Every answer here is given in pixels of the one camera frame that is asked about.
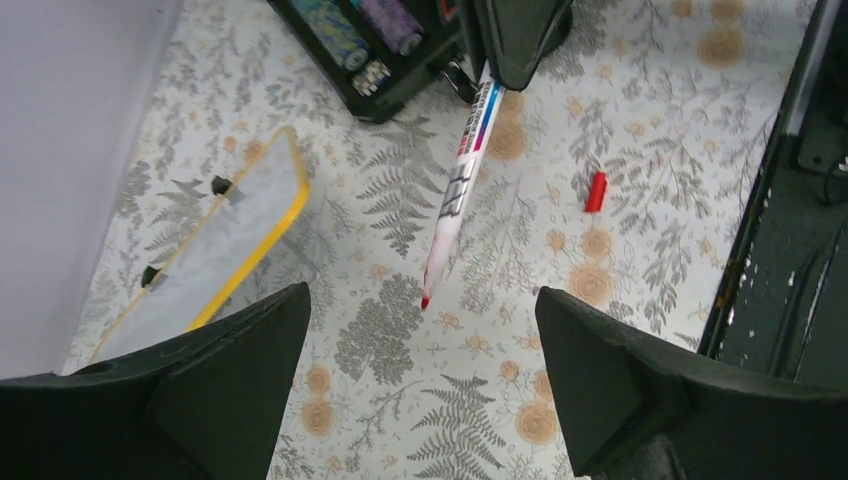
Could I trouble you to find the white red whiteboard marker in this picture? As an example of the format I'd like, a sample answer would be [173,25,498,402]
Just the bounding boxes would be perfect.
[421,62,506,310]

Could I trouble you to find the red marker cap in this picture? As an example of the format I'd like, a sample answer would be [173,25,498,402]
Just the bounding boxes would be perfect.
[585,171,608,213]

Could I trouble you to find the yellow framed whiteboard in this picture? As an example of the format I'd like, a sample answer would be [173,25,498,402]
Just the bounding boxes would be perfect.
[90,126,310,363]

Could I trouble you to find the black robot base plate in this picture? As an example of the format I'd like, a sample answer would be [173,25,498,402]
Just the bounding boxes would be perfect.
[698,1,847,391]

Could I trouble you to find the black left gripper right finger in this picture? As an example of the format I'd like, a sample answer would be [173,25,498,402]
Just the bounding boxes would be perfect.
[535,287,847,479]

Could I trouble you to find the black poker chip case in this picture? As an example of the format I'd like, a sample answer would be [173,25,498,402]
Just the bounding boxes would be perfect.
[270,1,476,124]

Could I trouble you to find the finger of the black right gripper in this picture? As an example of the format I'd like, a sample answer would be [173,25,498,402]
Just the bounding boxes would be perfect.
[457,0,572,91]

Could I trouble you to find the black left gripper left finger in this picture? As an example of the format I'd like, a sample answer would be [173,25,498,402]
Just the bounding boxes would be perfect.
[1,283,311,479]

